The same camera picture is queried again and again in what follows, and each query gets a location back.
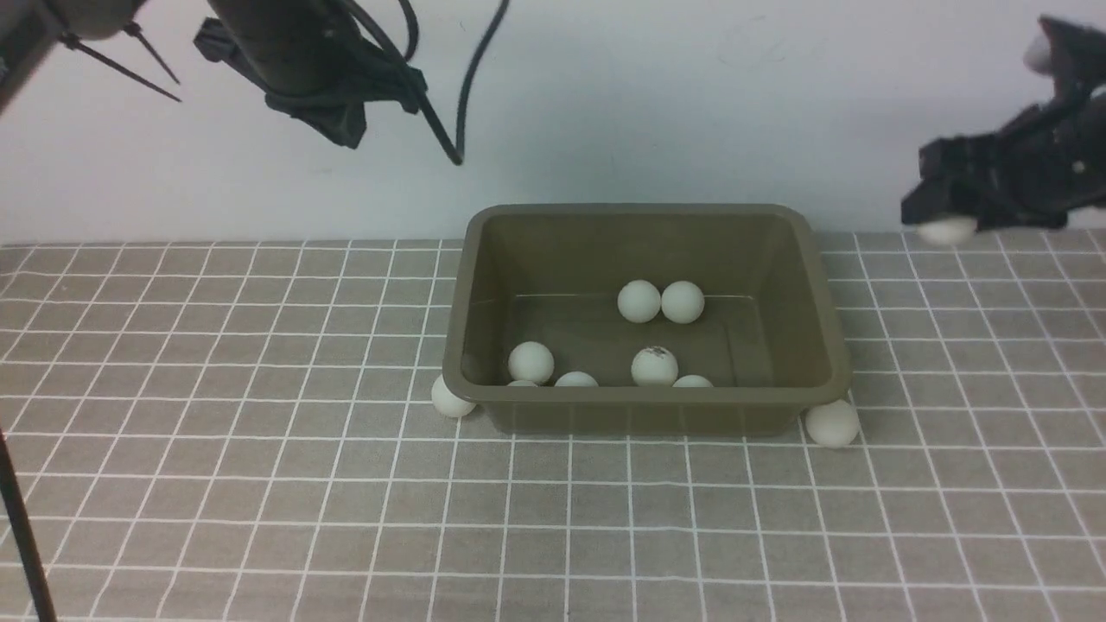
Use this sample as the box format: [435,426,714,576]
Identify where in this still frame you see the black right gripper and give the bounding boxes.
[900,102,1105,230]

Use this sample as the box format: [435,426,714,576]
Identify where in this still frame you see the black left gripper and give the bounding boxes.
[194,15,420,149]

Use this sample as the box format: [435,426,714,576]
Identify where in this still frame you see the printed white ping-pong ball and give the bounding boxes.
[632,346,679,387]
[554,371,598,387]

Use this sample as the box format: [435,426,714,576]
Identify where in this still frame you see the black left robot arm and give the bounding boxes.
[1,1,426,149]

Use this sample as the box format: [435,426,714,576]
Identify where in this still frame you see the olive green plastic bin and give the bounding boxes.
[442,204,853,438]

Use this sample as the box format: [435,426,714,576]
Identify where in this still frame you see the grey checkered tablecloth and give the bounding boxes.
[1,230,1105,621]

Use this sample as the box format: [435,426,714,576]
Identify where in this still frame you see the black tripod leg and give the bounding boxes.
[1,432,58,621]

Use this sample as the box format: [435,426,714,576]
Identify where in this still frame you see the black camera cable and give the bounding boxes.
[346,0,511,167]

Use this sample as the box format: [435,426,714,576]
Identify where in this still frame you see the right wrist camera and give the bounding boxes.
[1023,13,1105,101]

